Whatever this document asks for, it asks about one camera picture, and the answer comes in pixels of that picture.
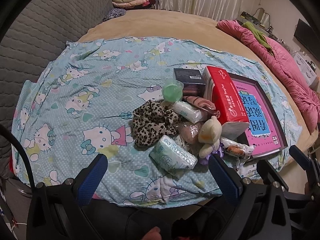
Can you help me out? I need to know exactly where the black cable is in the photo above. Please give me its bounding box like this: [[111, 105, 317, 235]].
[[0, 124, 36, 196]]

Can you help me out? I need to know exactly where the white drawer cabinet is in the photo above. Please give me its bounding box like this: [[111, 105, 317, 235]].
[[292, 51, 319, 92]]

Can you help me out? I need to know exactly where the cluttered dresser with mirror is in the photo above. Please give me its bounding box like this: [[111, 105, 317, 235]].
[[236, 8, 274, 37]]

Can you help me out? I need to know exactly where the pink book box tray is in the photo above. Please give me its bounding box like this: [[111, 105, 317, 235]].
[[230, 74, 287, 159]]

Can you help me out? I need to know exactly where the dark floral cloth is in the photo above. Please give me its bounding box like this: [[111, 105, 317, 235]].
[[103, 8, 126, 22]]

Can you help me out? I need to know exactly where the Hello Kitty blue cloth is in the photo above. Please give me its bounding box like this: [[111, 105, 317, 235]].
[[11, 37, 302, 209]]

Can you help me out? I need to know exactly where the black wall television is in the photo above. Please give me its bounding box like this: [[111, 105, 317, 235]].
[[294, 19, 320, 61]]

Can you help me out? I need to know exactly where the tan bed blanket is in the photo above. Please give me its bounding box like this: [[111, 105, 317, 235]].
[[78, 10, 318, 193]]

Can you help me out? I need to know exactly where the red tissue box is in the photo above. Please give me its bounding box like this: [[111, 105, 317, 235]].
[[203, 66, 249, 140]]

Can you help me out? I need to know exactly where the grey quilted sofa cover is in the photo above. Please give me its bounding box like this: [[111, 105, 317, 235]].
[[0, 0, 115, 179]]

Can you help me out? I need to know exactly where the green garment on duvet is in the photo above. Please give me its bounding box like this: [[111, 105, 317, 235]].
[[242, 21, 273, 54]]

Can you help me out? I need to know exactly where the dark blue small box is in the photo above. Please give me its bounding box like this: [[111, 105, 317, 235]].
[[174, 68, 206, 96]]

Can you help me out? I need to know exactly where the leopard print scrunchie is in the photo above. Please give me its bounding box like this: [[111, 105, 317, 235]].
[[132, 100, 182, 147]]

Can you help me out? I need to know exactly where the green tissue pack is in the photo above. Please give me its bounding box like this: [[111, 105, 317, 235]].
[[149, 135, 197, 179]]

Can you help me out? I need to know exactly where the pink quilted duvet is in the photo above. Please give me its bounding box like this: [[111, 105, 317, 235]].
[[217, 20, 319, 133]]

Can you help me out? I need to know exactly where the person's hand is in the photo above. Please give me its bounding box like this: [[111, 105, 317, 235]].
[[142, 226, 162, 240]]

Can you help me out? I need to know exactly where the cream plush bear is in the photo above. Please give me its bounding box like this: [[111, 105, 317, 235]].
[[198, 115, 222, 159]]

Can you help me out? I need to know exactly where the white tissue roll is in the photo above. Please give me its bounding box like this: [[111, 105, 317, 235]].
[[171, 101, 208, 124]]

